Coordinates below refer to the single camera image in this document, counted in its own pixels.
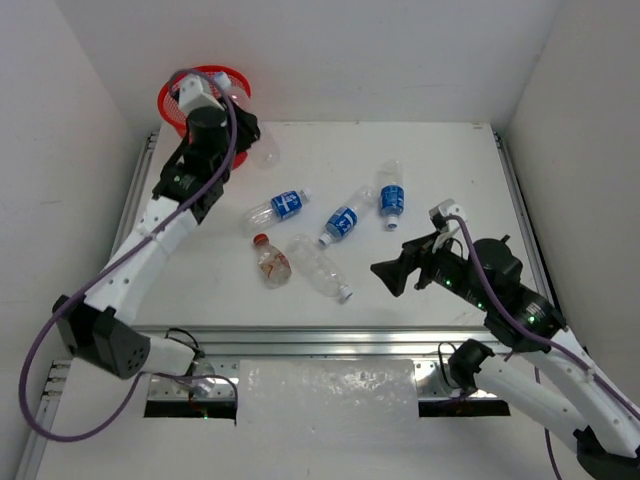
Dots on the blue label bottle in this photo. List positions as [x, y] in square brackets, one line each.
[348, 216]
[274, 211]
[391, 193]

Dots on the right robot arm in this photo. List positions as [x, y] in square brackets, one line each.
[585, 415]

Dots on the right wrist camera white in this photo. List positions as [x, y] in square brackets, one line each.
[440, 218]

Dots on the red cap crushed bottle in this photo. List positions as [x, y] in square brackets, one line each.
[273, 264]

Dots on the red mesh waste bin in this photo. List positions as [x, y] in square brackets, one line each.
[167, 97]

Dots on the right aluminium side rail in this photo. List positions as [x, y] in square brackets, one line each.
[532, 247]

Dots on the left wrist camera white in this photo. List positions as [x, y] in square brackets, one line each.
[194, 92]

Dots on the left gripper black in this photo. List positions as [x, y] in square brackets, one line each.
[248, 129]

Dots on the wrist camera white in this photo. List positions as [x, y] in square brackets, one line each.
[440, 218]
[194, 92]

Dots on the aluminium side rail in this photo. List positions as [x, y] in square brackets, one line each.
[137, 184]
[532, 247]

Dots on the clear bottle blue cap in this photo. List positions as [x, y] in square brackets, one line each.
[324, 276]

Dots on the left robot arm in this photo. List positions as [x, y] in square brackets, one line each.
[135, 260]

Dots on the left aluminium side rail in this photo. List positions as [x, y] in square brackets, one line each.
[137, 184]

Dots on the aluminium front rail frame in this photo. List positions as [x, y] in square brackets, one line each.
[195, 373]

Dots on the clear bottle white cap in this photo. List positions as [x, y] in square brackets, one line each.
[264, 153]

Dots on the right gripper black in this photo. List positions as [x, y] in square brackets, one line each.
[418, 251]

